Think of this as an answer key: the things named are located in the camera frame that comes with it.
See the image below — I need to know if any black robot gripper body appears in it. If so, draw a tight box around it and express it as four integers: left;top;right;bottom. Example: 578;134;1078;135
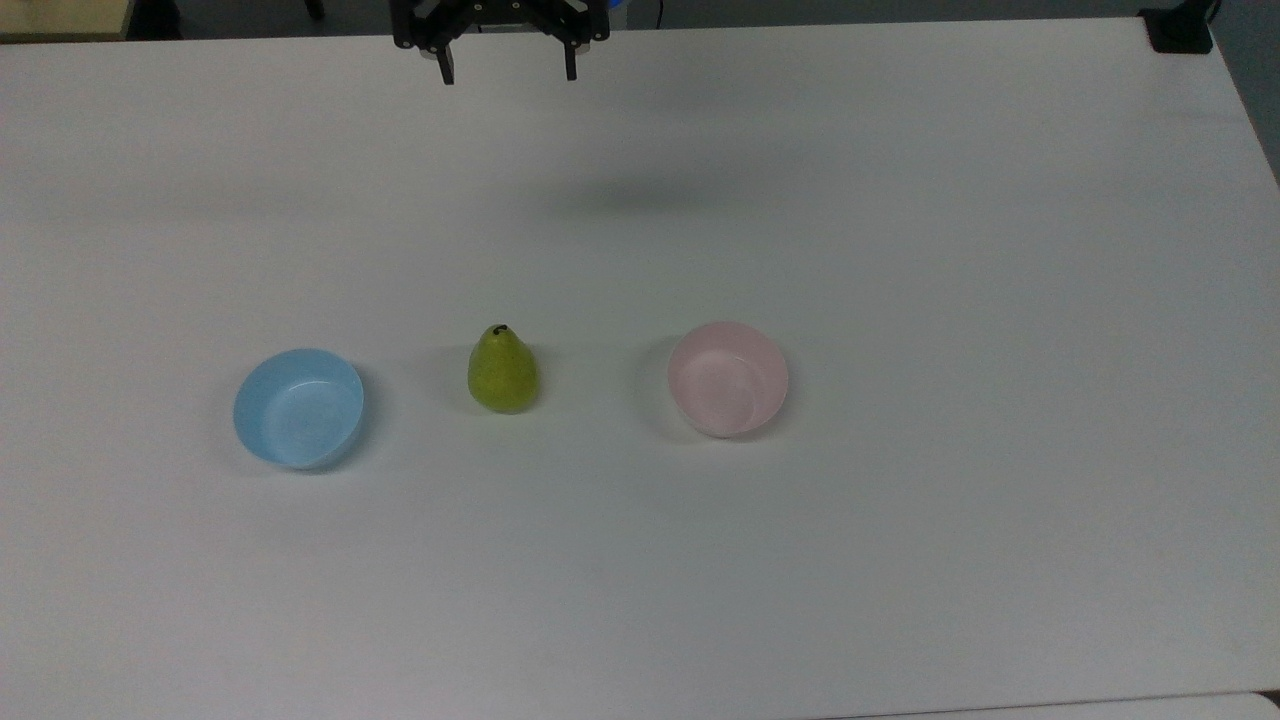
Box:
392;0;611;53

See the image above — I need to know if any green pear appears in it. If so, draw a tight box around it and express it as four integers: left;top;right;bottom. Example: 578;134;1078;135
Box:
467;323;540;414

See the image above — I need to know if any pink plastic bowl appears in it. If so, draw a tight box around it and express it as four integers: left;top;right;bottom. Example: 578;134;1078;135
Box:
667;320;790;439

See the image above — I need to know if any light blue plastic bowl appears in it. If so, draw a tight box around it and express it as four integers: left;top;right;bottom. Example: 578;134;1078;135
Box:
233;347;366;471

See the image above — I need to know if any light wooden board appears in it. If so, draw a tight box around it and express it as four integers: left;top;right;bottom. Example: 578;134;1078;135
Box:
0;0;136;41

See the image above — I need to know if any black table clamp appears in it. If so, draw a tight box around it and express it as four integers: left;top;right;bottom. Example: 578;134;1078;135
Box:
1139;6;1217;55

